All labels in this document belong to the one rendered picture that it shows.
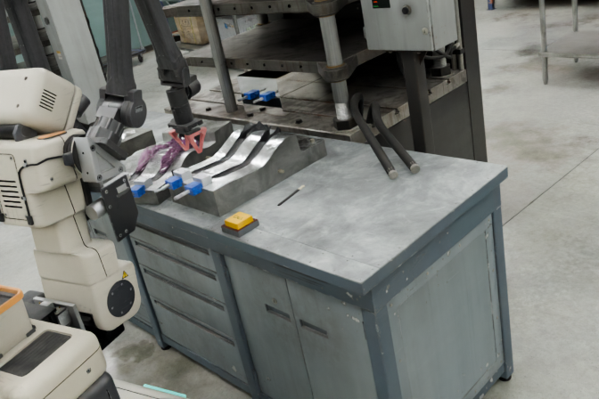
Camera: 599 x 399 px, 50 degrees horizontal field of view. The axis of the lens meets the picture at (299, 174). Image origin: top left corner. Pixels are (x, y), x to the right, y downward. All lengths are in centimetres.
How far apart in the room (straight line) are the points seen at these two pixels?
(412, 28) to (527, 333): 122
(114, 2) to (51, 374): 86
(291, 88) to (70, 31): 373
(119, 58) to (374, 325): 92
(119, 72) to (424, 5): 111
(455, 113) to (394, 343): 155
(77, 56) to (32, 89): 467
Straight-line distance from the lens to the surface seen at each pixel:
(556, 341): 260
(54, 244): 182
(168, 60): 185
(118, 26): 164
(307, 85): 295
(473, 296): 206
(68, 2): 633
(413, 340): 184
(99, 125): 164
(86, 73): 639
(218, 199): 198
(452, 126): 305
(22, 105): 169
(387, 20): 240
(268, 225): 187
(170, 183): 208
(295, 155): 217
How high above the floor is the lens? 164
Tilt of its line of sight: 23 degrees down
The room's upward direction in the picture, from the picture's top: 12 degrees counter-clockwise
